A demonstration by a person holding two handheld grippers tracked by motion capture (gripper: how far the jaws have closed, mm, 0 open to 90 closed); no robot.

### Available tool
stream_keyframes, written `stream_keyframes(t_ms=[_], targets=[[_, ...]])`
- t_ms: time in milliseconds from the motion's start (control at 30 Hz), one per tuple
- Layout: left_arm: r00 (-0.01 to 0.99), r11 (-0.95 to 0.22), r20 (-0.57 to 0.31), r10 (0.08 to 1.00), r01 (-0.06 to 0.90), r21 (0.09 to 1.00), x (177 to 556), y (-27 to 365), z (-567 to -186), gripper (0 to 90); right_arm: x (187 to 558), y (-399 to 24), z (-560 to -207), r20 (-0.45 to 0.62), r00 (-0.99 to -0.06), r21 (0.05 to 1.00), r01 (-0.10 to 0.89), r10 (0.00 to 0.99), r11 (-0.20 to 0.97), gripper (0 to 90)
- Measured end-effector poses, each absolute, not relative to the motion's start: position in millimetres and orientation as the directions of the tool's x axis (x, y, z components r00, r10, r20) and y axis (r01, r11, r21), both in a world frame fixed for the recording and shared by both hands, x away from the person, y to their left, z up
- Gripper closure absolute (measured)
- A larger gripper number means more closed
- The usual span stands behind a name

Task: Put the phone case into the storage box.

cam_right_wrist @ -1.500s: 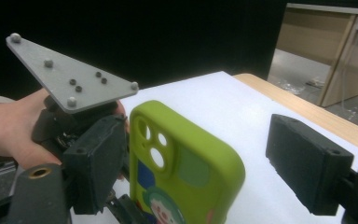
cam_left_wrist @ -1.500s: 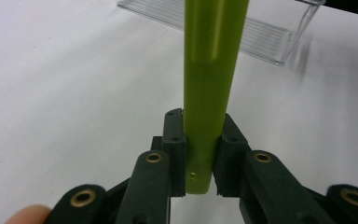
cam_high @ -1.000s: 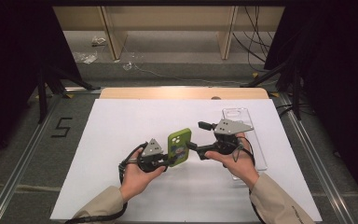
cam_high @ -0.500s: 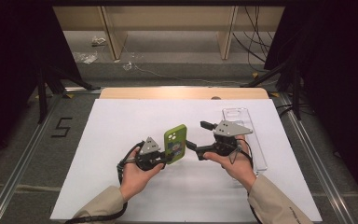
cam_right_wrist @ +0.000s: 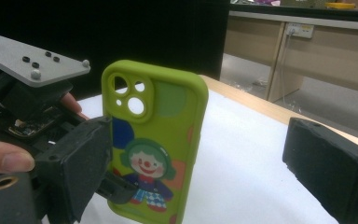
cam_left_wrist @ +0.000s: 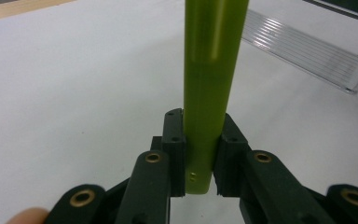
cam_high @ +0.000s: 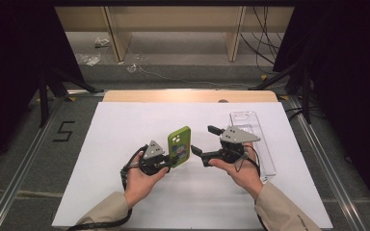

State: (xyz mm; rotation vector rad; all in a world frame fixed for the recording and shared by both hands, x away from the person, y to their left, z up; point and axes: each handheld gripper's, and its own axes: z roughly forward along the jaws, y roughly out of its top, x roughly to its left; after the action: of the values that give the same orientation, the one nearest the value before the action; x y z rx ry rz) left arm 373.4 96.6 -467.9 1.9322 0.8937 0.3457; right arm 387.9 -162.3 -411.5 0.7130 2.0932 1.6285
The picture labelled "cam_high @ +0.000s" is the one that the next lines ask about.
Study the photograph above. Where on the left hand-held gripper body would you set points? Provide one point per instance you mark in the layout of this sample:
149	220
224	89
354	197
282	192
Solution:
154	157

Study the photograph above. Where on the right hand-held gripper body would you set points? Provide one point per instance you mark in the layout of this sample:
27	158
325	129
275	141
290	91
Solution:
237	136

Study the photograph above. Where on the green cartoon phone case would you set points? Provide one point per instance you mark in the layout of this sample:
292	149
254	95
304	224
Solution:
179	147

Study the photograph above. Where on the clear plastic tray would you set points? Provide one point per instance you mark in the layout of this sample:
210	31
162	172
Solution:
266	154

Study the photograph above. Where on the person's left hand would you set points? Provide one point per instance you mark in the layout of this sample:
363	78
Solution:
141	186

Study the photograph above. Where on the person's right hand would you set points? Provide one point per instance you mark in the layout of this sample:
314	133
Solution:
247	176

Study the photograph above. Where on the white table mat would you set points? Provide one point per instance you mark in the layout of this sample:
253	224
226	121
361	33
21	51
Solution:
189	199

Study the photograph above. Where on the yellow tape piece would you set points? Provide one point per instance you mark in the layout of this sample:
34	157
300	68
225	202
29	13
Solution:
283	97
72	99
263	77

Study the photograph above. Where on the black metal stand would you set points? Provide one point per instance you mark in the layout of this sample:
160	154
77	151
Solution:
44	102
306	99

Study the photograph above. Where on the clear plastic scrap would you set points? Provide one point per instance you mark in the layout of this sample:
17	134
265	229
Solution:
131	68

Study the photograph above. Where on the large crumpled plastic wrapper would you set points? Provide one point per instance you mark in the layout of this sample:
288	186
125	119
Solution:
89	59

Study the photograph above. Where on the beige wooden desk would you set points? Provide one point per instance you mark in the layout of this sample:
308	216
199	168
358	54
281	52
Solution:
173	19

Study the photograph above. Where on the black curtain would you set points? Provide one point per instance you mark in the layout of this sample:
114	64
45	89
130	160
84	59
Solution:
350	80
13	64

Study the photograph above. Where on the small crumpled plastic wrapper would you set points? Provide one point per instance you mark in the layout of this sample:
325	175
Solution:
101	42

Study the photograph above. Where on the metal floor rail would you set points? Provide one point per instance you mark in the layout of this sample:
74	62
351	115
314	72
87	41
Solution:
16	179
330	173

